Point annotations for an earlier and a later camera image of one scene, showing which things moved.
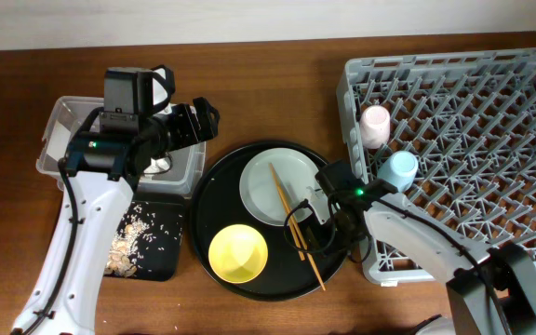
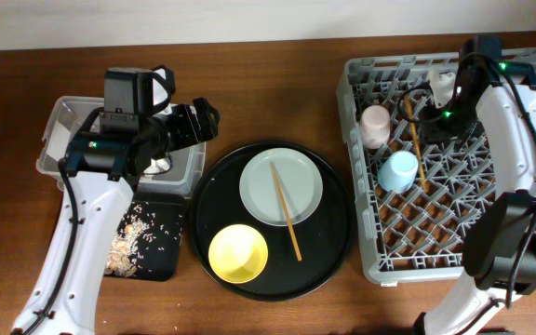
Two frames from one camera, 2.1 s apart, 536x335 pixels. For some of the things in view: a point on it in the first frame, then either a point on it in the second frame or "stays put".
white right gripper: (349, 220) → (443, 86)
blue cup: (399, 169) stays put
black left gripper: (190, 131) stays put
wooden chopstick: (304, 242) → (416, 141)
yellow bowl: (238, 253) stays put
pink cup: (375, 127) stays put
